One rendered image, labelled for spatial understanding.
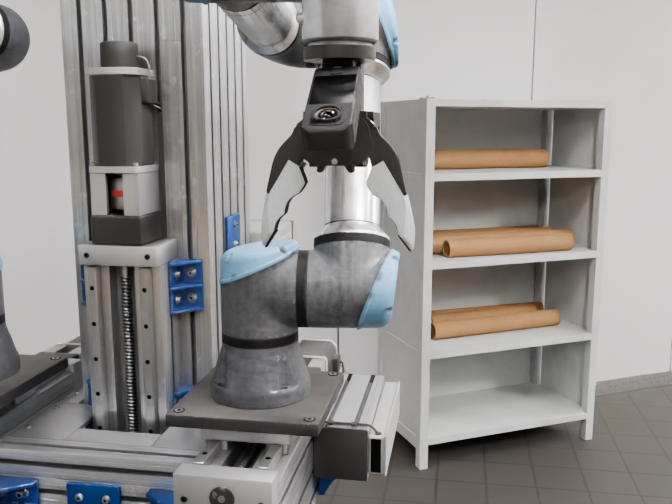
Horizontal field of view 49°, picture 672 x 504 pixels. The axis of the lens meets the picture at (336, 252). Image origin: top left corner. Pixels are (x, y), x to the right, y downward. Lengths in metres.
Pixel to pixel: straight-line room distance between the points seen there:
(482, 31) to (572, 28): 0.50
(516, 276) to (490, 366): 0.47
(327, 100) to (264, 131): 2.50
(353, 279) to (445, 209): 2.48
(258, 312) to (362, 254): 0.17
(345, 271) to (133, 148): 0.40
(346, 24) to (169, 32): 0.60
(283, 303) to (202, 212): 0.28
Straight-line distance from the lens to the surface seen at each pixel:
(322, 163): 0.71
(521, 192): 3.71
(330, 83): 0.70
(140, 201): 1.20
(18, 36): 1.38
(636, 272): 4.26
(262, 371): 1.07
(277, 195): 0.73
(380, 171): 0.71
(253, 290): 1.05
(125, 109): 1.20
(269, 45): 1.15
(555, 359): 3.83
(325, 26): 0.71
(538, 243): 3.30
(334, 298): 1.04
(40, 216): 3.08
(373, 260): 1.05
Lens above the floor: 1.44
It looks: 10 degrees down
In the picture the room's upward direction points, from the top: straight up
